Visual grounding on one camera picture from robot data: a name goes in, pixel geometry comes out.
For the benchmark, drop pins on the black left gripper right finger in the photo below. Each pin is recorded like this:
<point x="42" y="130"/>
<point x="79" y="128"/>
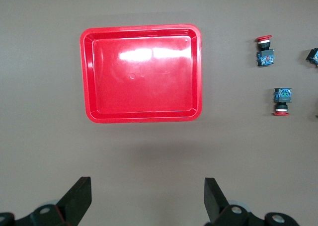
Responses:
<point x="213" y="201"/>

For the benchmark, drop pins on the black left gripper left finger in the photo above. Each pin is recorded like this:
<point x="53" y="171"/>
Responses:
<point x="77" y="198"/>

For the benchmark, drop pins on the red push button switch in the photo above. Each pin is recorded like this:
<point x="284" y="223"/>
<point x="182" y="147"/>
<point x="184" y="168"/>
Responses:
<point x="265" y="57"/>

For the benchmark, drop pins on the brown table cover sheet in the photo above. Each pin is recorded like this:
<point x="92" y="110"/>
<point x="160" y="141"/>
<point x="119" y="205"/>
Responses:
<point x="37" y="87"/>

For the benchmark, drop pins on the red plastic tray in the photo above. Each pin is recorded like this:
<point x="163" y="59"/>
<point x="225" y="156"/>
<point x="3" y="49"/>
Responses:
<point x="144" y="87"/>

